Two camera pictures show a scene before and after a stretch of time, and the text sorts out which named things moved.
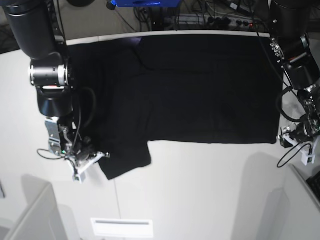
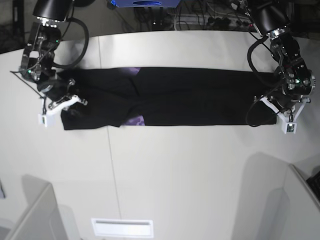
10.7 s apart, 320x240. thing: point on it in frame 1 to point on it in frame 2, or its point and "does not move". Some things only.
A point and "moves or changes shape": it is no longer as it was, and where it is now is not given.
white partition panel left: x=40 y=221 does not move
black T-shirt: x=209 y=89 moves or changes shape
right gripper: x=301 y=133 to x=285 y=102
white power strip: x=215 y=20 does not move
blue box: x=146 y=3 does not move
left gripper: x=85 y=148 to x=57 y=88
